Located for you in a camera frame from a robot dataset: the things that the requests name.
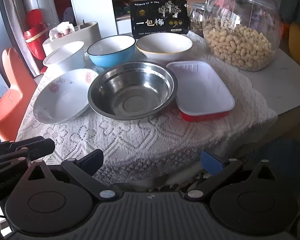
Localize red and white rectangular tray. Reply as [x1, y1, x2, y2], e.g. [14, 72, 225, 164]
[166, 60, 235, 122]

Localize white bowl with yellow rim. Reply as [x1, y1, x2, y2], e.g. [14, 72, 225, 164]
[136, 32, 193, 64]

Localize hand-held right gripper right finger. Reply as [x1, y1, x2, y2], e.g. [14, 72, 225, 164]
[186, 150, 277, 202]

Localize white floral plate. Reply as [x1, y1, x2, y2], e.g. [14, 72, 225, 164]
[33, 69, 100, 125]

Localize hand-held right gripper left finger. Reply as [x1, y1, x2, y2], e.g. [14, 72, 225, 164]
[27, 149, 117, 202]

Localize black snack bag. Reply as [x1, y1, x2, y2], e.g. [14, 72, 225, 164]
[130, 0, 190, 39]

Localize red vase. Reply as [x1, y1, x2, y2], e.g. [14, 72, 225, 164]
[24, 9, 49, 74]

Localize orange plastic chair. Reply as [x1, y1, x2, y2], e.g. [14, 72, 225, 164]
[0, 47, 38, 142]

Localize grey spotted ornament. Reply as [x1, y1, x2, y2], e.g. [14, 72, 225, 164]
[63, 7, 75, 23]

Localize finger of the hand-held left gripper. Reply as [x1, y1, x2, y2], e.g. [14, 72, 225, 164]
[0, 136, 45, 148]
[0, 139, 56, 174]

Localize large glass jar of peanuts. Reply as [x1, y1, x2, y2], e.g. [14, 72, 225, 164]
[202, 0, 282, 72]

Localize white tissue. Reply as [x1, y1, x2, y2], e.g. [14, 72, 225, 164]
[49, 22, 75, 40]

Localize blue bowl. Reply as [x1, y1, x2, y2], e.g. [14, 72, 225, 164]
[87, 36, 136, 68]

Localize white lace tablecloth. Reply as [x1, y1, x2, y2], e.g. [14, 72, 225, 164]
[16, 32, 278, 180]

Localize small glass jar of seeds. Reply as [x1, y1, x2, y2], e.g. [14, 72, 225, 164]
[189, 2, 210, 38]

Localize cream storage box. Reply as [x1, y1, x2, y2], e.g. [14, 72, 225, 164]
[42, 21, 101, 55]

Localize white plastic bowl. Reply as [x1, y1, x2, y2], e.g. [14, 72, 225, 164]
[43, 41, 85, 72]

